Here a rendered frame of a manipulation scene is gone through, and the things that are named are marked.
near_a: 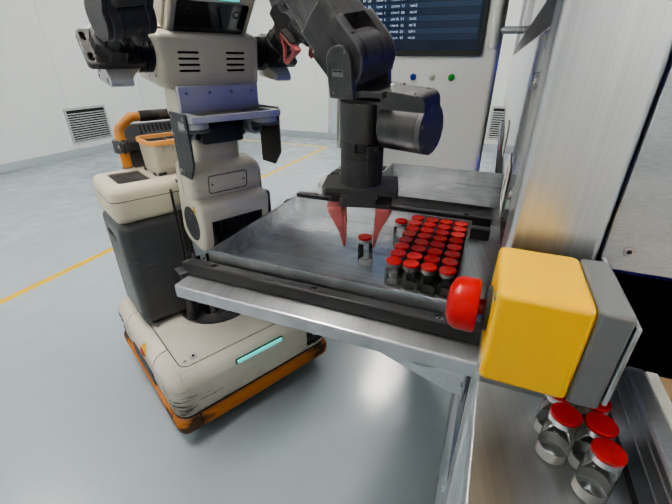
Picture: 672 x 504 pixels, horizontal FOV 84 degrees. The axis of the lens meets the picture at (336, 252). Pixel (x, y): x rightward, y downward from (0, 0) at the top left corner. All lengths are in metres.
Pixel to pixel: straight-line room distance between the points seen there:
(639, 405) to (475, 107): 1.09
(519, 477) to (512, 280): 0.16
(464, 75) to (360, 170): 0.88
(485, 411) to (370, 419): 1.12
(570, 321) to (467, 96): 1.13
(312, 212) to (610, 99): 0.55
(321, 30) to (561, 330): 0.38
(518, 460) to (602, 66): 0.28
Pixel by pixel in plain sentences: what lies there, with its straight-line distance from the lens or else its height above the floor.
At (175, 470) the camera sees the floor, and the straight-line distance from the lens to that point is 1.46.
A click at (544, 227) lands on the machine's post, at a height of 1.04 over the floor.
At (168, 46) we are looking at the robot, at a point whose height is 1.19.
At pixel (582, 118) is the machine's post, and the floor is 1.12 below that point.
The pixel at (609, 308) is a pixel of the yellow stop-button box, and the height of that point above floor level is 1.03.
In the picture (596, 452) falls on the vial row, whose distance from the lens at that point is 0.33.
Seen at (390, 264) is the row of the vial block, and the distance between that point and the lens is 0.48.
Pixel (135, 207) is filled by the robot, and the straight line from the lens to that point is 1.35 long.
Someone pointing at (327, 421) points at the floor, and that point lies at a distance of 1.47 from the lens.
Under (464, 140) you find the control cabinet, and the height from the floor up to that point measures 0.92.
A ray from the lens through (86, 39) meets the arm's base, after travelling 1.06.
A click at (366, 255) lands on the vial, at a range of 0.54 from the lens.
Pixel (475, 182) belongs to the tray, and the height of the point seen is 0.89.
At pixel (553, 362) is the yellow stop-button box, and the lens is 0.28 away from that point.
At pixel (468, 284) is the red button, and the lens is 0.28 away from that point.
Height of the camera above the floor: 1.16
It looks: 27 degrees down
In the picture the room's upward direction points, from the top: straight up
